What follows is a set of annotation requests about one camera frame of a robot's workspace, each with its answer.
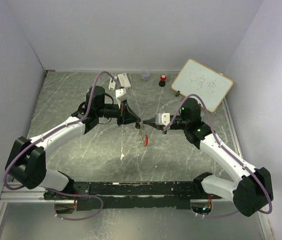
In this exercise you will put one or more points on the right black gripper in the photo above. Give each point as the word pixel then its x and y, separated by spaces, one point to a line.
pixel 152 123

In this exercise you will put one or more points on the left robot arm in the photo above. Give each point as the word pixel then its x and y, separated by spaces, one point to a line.
pixel 27 159

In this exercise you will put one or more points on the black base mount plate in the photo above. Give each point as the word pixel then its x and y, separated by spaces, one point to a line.
pixel 145 194

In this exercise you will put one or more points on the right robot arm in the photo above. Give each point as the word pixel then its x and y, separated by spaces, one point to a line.
pixel 250 188

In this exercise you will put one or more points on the small whiteboard wood frame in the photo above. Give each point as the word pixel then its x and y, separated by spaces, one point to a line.
pixel 196 78

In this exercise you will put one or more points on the white stapler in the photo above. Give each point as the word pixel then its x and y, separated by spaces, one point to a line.
pixel 112 84

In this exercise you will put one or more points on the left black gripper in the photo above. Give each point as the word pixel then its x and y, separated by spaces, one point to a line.
pixel 127 115

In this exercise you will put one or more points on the white staples box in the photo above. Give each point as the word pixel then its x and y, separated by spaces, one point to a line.
pixel 124 81

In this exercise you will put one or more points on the red black stamp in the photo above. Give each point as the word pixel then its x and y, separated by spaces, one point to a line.
pixel 162 82

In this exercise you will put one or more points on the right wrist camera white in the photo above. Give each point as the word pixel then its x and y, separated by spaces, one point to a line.
pixel 162 119

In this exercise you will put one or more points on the clear paperclip jar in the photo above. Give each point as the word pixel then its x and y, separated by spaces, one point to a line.
pixel 145 75

